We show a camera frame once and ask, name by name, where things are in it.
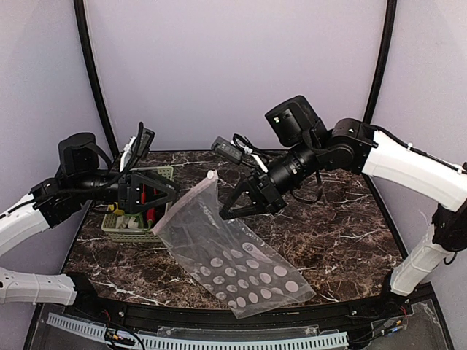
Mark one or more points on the black frame post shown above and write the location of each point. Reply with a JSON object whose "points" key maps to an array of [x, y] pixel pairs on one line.
{"points": [[93, 77], [384, 49]]}

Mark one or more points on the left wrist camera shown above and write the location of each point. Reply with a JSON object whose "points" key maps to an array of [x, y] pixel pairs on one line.
{"points": [[137, 148]]}

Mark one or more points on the clear zip top bag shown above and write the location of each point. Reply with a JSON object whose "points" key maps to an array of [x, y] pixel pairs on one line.
{"points": [[226, 257]]}

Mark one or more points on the yellow lemon toy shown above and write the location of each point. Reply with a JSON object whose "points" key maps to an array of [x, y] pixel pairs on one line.
{"points": [[114, 209]]}

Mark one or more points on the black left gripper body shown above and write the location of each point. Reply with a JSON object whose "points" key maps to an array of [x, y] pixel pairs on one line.
{"points": [[125, 193]]}

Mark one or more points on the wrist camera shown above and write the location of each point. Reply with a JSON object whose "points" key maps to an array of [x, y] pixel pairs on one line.
{"points": [[137, 148], [229, 151]]}

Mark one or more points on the black left frame post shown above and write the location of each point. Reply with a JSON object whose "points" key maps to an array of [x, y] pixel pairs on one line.
{"points": [[93, 77]]}

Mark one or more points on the green perforated plastic basket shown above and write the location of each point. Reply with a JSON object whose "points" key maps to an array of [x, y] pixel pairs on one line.
{"points": [[141, 235]]}

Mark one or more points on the black right frame post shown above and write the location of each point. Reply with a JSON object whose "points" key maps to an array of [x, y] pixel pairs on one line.
{"points": [[384, 49]]}

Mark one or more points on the red chili pepper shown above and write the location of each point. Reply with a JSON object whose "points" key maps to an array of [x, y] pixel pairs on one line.
{"points": [[148, 215]]}

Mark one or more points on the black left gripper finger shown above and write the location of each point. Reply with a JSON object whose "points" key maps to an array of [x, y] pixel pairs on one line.
{"points": [[162, 198], [161, 184]]}

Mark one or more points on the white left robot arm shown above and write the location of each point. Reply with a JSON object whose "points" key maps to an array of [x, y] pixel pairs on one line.
{"points": [[85, 174]]}

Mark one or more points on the white garlic toy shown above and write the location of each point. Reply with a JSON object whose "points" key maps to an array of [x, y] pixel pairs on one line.
{"points": [[128, 222]]}

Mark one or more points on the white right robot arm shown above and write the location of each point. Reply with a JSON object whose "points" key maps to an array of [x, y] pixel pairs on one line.
{"points": [[360, 148]]}

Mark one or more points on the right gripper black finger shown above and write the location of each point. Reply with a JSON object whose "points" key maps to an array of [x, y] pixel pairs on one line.
{"points": [[229, 212], [242, 188]]}

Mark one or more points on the white slotted cable duct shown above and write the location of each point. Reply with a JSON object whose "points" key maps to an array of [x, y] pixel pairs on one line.
{"points": [[183, 338]]}

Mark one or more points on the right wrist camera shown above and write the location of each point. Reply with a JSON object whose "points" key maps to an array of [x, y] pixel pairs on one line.
{"points": [[229, 151]]}

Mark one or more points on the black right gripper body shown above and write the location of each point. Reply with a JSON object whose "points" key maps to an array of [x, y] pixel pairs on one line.
{"points": [[264, 193]]}

